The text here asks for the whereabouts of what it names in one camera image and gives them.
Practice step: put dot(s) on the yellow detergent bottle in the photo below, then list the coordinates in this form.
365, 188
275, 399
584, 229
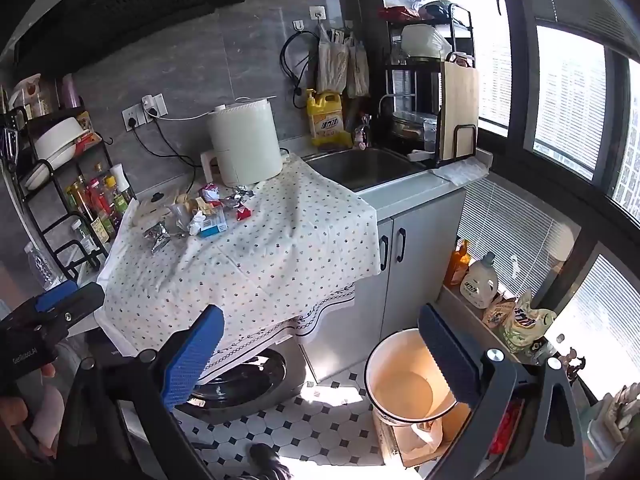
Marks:
327, 120

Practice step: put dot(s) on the white charger plug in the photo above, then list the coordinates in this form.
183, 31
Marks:
148, 103

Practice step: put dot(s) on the silver washing machine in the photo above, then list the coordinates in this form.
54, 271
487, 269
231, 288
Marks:
250, 380

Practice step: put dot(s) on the window blind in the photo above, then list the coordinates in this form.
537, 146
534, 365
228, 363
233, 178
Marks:
515, 230

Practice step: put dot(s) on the dark slipper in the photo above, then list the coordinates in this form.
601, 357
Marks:
267, 460

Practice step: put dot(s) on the blue and white box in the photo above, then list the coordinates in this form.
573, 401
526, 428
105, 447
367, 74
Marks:
212, 222

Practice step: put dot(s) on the single wall outlet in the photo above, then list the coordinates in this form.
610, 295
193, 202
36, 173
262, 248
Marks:
316, 11

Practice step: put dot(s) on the detergent refill bag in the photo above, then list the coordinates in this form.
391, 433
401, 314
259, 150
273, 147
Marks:
527, 327

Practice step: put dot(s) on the black range hood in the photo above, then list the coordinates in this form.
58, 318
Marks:
125, 5

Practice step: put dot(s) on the orange bottle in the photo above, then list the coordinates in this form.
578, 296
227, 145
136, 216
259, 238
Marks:
457, 262

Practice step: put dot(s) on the red box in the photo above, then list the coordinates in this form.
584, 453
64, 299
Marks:
243, 213

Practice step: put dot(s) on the red carton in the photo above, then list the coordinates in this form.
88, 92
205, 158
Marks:
210, 193

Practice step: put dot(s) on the stainless steel sink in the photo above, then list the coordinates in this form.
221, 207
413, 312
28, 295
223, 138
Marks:
365, 167

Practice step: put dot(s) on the white enamel basin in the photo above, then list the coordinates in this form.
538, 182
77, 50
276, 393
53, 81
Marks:
400, 385

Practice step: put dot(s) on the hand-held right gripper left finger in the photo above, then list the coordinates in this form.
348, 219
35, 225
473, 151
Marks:
192, 355

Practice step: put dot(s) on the hanging plastic bag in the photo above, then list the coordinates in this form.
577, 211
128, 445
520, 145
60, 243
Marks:
332, 62
357, 67

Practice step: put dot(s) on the white paper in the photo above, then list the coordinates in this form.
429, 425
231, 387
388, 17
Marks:
196, 222

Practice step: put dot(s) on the black dish rack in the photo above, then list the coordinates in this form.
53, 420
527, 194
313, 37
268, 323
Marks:
422, 82

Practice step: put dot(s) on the cardboard box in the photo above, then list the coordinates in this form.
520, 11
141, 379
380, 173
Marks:
415, 442

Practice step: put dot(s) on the small pink bottle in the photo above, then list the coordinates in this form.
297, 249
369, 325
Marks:
361, 135

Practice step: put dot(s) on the clear plastic bottle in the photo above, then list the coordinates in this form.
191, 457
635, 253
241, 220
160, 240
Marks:
40, 265

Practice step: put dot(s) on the wooden cutting board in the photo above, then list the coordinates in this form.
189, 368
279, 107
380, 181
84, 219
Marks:
457, 110

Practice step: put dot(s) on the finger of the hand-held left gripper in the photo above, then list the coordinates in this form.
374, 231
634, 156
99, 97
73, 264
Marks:
55, 299
84, 305

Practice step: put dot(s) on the white jug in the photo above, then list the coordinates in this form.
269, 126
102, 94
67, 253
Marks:
25, 92

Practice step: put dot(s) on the white bowl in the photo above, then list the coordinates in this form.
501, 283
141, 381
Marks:
57, 137
422, 40

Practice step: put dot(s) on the person's left hand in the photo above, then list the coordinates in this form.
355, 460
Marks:
14, 412

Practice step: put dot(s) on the black seasoning rack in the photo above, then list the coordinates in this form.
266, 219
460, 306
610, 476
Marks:
47, 232

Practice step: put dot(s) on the pink thermos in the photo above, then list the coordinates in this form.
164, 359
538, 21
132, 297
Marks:
70, 91

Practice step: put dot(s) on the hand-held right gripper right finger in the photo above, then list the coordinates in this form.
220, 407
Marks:
450, 360

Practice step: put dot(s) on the white laundry detergent bottle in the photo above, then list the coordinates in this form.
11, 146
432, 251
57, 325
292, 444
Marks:
480, 282

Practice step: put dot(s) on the crumpled silver wrapper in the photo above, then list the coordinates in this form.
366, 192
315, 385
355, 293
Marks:
157, 237

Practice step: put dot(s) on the grey sink cabinet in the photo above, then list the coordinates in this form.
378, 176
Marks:
425, 240

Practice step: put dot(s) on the floral tablecloth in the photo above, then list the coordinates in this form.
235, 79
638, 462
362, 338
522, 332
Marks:
280, 240

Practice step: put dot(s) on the cream air fryer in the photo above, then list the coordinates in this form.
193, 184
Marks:
245, 140

